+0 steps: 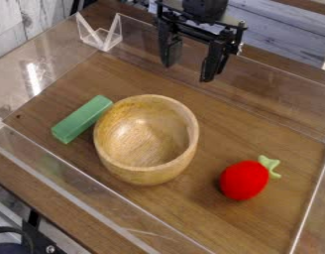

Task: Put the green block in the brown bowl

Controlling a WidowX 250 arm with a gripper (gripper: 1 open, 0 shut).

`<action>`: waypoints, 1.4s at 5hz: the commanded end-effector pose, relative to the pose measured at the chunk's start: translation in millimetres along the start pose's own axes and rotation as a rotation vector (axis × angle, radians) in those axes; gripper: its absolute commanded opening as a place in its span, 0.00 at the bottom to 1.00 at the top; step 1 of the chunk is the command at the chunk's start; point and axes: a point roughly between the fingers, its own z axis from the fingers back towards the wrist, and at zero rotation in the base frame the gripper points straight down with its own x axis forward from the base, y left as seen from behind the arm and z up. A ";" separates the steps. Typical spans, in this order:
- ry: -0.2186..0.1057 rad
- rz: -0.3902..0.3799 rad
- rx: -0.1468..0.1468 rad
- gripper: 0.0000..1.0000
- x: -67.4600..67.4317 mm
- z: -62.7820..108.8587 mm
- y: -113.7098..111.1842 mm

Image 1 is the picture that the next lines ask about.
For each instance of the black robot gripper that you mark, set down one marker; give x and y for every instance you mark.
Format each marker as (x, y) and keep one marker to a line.
(202, 20)

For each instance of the green rectangular block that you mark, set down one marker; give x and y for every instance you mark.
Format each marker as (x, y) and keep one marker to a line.
(82, 119)

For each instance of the brown wooden bowl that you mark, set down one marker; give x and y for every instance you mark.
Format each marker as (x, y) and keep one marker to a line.
(146, 138)

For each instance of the red felt strawberry toy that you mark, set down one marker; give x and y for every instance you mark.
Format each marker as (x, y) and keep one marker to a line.
(244, 179)

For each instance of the clear acrylic tray wall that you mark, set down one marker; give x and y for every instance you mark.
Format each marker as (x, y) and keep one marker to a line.
(256, 111)

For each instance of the black metal table bracket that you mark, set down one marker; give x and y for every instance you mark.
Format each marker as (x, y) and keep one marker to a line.
(43, 244)

